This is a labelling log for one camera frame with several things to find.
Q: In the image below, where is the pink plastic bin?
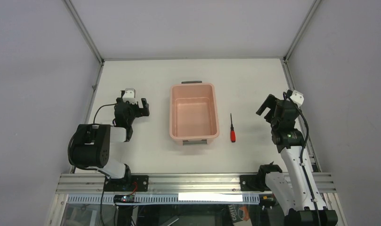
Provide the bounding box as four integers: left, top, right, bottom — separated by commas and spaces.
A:
169, 81, 220, 146

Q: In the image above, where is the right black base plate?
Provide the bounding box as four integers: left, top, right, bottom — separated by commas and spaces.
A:
239, 174, 270, 192

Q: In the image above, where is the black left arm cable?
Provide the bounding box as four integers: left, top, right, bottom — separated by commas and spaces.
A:
93, 103, 117, 124

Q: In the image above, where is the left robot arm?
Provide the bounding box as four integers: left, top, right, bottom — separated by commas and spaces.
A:
67, 97, 150, 181

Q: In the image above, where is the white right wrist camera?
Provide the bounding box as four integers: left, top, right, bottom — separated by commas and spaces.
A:
290, 90, 305, 107

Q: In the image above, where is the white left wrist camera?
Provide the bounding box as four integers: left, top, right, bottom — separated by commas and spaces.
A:
122, 88, 137, 105

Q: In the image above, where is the aluminium front rail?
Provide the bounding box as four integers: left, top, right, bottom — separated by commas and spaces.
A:
55, 173, 337, 195

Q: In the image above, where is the white slotted cable duct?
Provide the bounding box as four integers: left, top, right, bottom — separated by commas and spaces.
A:
67, 193, 260, 205

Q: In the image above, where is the coffee printed box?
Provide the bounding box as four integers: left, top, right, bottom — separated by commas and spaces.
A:
228, 204, 250, 223

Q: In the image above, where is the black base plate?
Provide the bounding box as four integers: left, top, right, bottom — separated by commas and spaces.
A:
103, 175, 149, 193
239, 174, 270, 192

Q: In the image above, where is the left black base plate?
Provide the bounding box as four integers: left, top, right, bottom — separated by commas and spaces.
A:
103, 175, 149, 193

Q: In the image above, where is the red handled screwdriver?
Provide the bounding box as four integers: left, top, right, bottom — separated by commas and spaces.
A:
230, 114, 236, 143

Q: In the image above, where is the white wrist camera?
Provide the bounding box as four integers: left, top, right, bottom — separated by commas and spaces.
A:
290, 90, 305, 107
122, 88, 137, 105

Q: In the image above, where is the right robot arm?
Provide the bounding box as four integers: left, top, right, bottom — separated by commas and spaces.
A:
256, 90, 338, 226

